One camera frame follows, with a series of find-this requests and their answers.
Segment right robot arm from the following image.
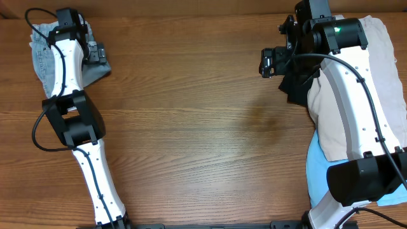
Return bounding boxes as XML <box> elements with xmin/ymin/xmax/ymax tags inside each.
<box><xmin>259</xmin><ymin>0</ymin><xmax>406</xmax><ymax>228</ymax></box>

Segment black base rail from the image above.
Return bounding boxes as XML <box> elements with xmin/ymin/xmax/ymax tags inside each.
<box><xmin>76</xmin><ymin>219</ymin><xmax>359</xmax><ymax>229</ymax></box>

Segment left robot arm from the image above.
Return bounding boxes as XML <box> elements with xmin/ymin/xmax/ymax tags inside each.
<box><xmin>42</xmin><ymin>8</ymin><xmax>132</xmax><ymax>228</ymax></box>

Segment beige shorts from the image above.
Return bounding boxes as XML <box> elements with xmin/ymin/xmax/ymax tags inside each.
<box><xmin>307</xmin><ymin>15</ymin><xmax>406</xmax><ymax>162</ymax></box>

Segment light blue denim shorts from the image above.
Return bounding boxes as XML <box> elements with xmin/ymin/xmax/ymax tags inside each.
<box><xmin>29</xmin><ymin>21</ymin><xmax>111</xmax><ymax>99</ymax></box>

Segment light blue shirt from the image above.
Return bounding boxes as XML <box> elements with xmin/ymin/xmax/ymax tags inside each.
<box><xmin>306</xmin><ymin>131</ymin><xmax>406</xmax><ymax>207</ymax></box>

